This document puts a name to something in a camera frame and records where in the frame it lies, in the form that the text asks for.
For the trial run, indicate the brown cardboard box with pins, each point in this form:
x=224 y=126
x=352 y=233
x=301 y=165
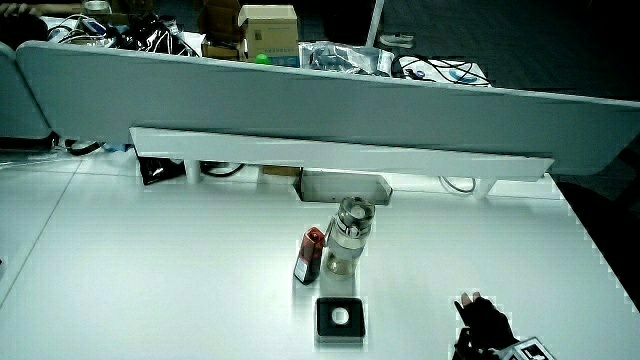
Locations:
x=220 y=25

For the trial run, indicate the green ball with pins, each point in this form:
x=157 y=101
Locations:
x=262 y=59

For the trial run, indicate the pale cardboard box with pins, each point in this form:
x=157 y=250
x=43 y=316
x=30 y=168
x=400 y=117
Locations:
x=272 y=32

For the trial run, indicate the black square speaker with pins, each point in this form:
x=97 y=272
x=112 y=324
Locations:
x=350 y=327

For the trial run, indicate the white desk shelf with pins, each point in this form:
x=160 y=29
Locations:
x=320 y=156

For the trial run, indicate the clear plastic bag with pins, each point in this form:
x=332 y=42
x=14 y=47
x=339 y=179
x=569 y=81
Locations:
x=345 y=57

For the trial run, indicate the white shoe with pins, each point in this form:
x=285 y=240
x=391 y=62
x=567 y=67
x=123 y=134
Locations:
x=396 y=40

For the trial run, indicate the short grey divider panel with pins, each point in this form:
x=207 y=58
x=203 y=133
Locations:
x=17 y=100

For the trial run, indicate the long grey divider panel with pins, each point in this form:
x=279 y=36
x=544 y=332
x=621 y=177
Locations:
x=310 y=105

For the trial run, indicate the white pole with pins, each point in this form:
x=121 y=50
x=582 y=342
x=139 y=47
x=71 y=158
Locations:
x=375 y=22

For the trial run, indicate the black glossy pouch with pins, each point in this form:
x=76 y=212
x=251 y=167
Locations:
x=157 y=170

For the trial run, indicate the clear glass bottle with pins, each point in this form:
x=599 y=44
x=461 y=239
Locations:
x=348 y=240

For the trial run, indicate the black plastic bag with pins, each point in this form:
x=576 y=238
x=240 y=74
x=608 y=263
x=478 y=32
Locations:
x=150 y=35

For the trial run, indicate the person's right hand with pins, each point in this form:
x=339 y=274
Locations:
x=484 y=320

